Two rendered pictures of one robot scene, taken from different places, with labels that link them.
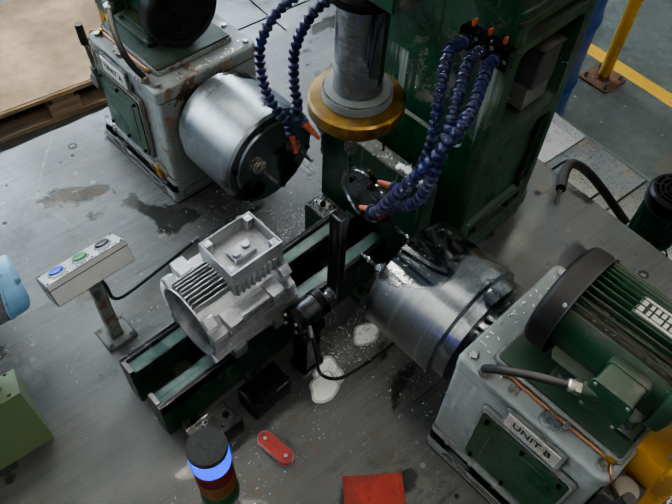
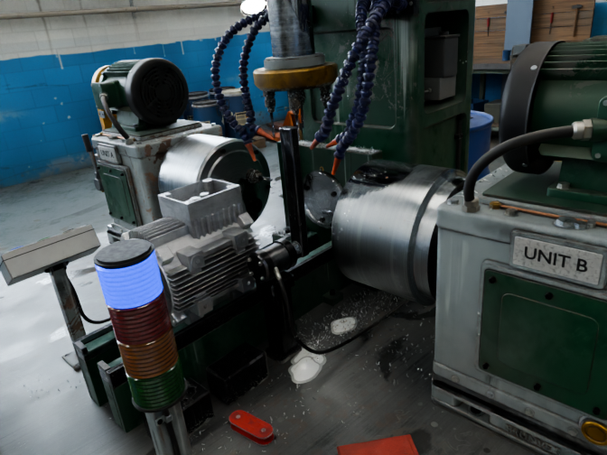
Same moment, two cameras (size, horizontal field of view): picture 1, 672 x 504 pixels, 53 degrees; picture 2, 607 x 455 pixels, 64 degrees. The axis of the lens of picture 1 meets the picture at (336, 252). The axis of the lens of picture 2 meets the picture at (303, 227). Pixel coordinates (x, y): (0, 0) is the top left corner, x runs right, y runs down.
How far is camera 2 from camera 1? 0.73 m
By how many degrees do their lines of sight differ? 30
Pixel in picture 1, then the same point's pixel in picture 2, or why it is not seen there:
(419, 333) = (390, 231)
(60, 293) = (15, 264)
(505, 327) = (480, 187)
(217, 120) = (187, 153)
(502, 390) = (498, 216)
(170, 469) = not seen: outside the picture
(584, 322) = (563, 82)
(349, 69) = (282, 23)
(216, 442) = (137, 246)
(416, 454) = (423, 414)
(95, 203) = (88, 276)
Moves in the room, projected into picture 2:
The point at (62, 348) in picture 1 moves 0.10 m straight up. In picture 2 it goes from (24, 374) to (8, 333)
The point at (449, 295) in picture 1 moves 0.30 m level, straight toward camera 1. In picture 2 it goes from (412, 183) to (389, 267)
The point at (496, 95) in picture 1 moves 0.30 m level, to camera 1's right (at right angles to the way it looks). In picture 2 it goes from (413, 51) to (555, 38)
